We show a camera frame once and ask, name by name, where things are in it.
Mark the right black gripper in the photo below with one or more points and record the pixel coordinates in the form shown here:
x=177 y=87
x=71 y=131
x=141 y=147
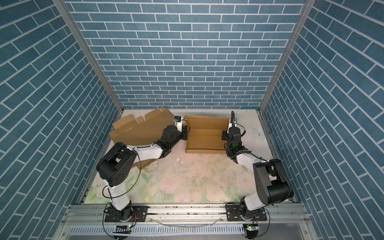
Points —
x=225 y=133

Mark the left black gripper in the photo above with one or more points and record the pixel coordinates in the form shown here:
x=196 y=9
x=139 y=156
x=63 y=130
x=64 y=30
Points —
x=184 y=132

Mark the cardboard box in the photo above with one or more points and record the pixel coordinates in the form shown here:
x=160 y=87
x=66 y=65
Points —
x=205 y=135
x=144 y=130

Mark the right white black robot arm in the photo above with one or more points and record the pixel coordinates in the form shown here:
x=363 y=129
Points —
x=272 y=184

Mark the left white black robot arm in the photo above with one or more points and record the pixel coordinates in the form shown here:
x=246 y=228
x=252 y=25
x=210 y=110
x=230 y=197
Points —
x=115 y=166

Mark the right green circuit board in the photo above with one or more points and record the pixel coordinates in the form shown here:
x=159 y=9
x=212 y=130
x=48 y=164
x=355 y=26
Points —
x=251 y=228

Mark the green circuit board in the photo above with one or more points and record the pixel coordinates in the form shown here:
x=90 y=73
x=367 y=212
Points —
x=251 y=228
x=126 y=229

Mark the left green circuit board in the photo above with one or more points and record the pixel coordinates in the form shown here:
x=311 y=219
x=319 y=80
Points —
x=126 y=229

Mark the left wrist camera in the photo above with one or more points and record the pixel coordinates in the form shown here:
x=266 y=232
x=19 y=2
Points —
x=178 y=123

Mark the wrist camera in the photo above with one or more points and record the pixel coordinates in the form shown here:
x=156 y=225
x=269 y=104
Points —
x=232 y=122
x=178 y=123

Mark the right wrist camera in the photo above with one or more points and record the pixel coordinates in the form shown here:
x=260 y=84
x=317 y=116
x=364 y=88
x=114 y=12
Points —
x=232 y=122

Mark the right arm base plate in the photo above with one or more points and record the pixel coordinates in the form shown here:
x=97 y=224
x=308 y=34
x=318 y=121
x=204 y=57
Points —
x=239 y=212

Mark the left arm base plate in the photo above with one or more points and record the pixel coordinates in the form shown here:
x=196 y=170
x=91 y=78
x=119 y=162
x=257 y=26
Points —
x=130 y=213

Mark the aluminium mounting rail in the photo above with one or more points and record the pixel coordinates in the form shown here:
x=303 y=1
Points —
x=285 y=221

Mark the right aluminium corner post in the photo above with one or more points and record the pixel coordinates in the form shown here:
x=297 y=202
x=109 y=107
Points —
x=303 y=16

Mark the aluminium corner post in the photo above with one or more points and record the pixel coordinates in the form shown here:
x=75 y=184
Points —
x=80 y=39
x=303 y=16

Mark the left aluminium corner post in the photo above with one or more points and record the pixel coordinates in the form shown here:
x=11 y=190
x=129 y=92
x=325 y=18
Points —
x=80 y=39

